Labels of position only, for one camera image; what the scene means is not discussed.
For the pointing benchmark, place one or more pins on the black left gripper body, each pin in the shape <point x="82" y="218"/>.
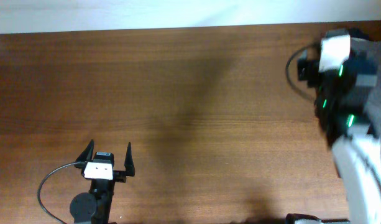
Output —
<point x="118" y="177"/>

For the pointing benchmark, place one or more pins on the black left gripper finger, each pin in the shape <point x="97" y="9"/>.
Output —
<point x="86" y="155"/>
<point x="129" y="163"/>

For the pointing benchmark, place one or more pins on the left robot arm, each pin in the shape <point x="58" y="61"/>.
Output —
<point x="94" y="205"/>

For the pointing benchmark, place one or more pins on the grey shorts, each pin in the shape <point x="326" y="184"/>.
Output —
<point x="373" y="51"/>

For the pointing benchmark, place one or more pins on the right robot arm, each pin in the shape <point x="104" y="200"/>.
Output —
<point x="343" y="78"/>

